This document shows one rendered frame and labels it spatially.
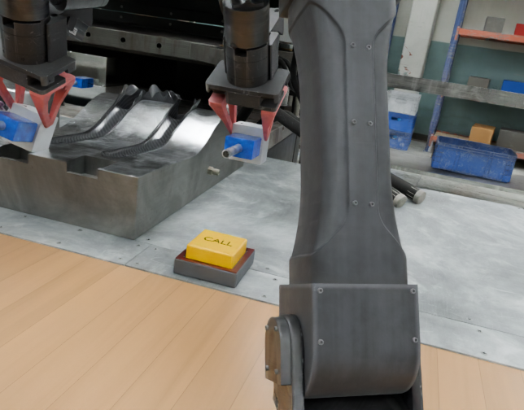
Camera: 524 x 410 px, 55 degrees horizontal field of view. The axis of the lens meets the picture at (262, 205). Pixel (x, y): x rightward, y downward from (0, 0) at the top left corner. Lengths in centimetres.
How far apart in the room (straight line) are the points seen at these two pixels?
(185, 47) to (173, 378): 117
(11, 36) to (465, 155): 389
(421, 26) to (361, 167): 667
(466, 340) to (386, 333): 33
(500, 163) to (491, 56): 305
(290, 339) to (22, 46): 52
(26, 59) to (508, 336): 67
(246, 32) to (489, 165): 380
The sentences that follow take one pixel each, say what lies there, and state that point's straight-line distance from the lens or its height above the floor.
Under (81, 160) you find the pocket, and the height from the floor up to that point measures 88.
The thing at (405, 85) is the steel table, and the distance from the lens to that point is 408.
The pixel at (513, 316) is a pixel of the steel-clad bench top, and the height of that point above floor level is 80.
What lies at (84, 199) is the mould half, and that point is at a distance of 73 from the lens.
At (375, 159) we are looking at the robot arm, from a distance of 32.
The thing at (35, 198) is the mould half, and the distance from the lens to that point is 78.
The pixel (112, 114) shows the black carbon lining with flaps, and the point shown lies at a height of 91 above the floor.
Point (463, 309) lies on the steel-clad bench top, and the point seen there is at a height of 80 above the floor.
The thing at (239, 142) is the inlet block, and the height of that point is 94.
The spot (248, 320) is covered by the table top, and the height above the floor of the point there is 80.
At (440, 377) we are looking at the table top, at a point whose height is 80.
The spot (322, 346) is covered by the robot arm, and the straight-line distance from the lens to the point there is 29.
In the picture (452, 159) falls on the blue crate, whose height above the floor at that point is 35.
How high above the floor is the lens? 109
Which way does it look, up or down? 19 degrees down
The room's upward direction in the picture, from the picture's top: 8 degrees clockwise
